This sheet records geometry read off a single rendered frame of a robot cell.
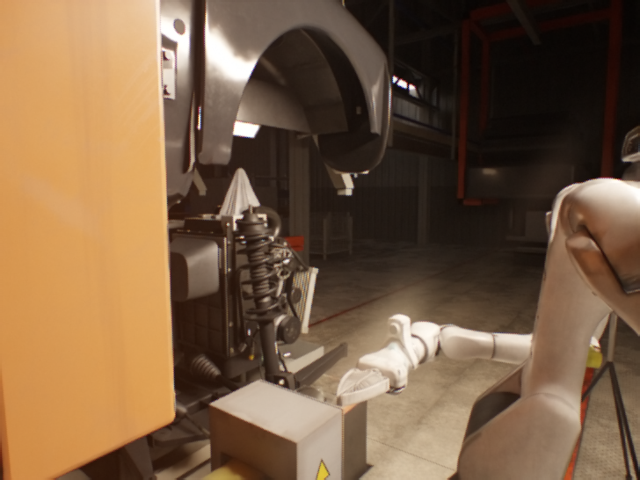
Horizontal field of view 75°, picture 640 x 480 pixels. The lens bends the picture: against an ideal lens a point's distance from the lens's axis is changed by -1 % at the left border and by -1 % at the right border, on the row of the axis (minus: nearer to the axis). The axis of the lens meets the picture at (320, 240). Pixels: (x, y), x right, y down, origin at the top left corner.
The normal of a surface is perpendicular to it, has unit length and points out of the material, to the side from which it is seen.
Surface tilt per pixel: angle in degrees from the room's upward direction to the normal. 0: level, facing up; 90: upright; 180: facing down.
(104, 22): 90
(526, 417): 80
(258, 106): 90
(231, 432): 90
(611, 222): 66
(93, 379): 90
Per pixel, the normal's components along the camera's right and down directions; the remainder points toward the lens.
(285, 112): 0.77, 0.07
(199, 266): 0.54, 0.09
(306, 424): 0.00, -0.99
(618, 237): -0.57, -0.20
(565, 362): -0.41, 0.09
